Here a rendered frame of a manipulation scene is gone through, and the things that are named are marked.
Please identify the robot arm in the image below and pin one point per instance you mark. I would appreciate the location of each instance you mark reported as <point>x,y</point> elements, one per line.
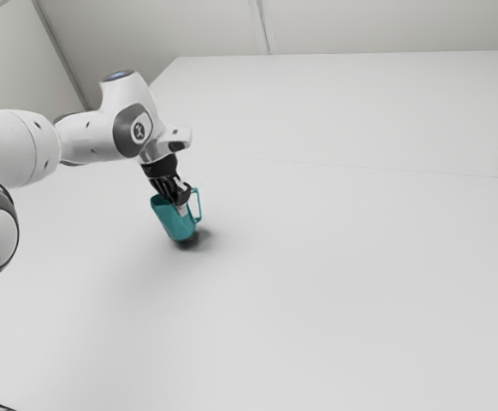
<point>39,141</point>

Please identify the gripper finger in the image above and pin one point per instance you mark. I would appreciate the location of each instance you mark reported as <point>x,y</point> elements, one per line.
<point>179,193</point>

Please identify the teal faceted mug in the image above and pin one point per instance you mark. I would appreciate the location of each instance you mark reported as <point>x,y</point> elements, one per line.
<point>176,222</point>

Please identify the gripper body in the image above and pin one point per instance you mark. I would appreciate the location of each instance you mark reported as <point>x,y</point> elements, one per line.
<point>161,169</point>

